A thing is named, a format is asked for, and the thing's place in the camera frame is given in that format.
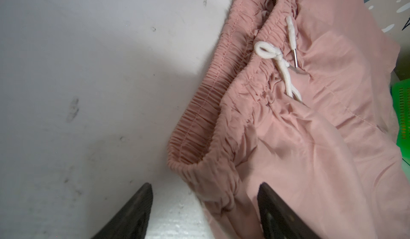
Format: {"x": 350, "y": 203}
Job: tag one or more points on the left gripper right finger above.
{"x": 278, "y": 220}

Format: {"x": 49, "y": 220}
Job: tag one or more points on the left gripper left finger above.
{"x": 131, "y": 222}

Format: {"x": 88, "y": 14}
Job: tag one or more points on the green plastic basket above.
{"x": 401, "y": 103}

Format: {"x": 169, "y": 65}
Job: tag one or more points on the pink shorts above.
{"x": 297, "y": 96}

